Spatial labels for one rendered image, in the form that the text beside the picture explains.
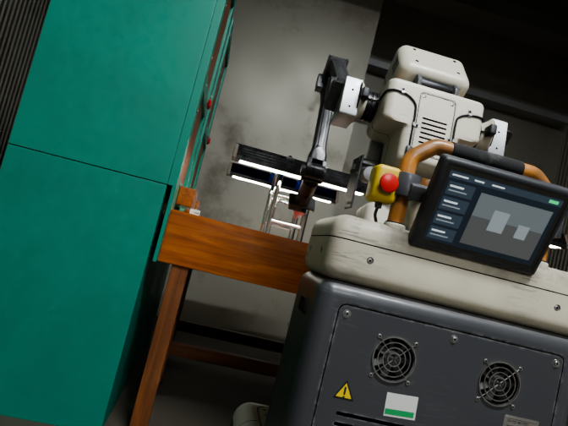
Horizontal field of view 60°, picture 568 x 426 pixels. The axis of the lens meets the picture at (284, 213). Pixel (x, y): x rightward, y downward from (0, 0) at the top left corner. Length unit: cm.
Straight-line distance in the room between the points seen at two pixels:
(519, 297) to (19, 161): 149
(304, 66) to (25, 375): 314
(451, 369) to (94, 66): 142
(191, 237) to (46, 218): 47
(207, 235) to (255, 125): 235
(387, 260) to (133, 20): 127
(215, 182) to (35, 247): 232
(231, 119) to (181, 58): 223
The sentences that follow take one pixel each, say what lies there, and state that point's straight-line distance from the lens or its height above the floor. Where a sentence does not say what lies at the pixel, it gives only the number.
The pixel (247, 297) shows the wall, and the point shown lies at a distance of 390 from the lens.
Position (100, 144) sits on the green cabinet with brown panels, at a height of 91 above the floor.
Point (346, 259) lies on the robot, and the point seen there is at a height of 73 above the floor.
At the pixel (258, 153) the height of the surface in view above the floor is 109.
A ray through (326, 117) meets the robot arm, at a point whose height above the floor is 123.
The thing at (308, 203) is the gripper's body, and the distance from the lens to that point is 183.
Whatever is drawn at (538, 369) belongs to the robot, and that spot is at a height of 62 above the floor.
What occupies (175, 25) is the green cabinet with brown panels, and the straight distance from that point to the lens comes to 183.
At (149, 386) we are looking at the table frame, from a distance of 182.
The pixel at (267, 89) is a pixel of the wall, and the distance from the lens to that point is 407.
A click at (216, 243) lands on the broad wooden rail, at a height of 69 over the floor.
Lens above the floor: 71
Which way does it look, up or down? 4 degrees up
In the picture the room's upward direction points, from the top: 14 degrees clockwise
